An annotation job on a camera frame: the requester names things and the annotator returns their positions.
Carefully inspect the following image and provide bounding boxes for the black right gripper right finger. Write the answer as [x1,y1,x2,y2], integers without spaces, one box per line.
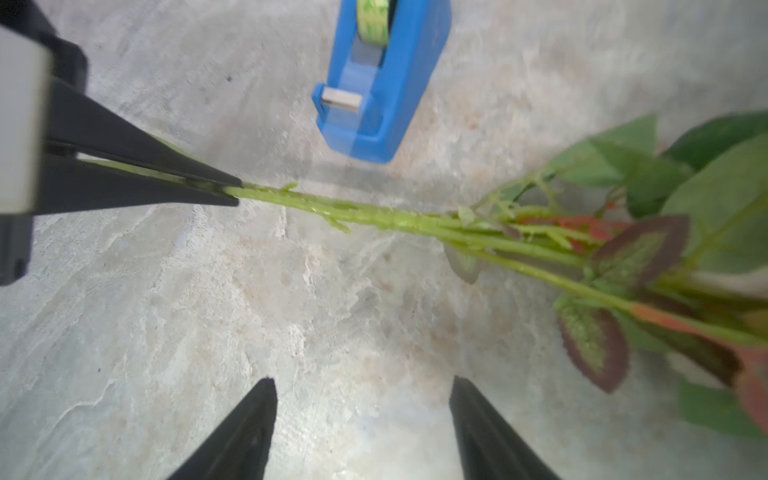
[449,376,559,480]

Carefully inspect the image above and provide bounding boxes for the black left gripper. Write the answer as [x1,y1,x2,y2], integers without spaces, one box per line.
[1,1,242,286]

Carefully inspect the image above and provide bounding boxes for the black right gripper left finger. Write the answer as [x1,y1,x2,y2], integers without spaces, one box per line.
[169,377,278,480]

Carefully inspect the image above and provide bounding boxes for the artificial pink cream flower bouquet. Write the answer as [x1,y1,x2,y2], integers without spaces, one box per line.
[77,112,768,439]

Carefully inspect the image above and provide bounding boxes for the blue tape dispenser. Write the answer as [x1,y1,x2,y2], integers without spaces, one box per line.
[312,0,452,163]

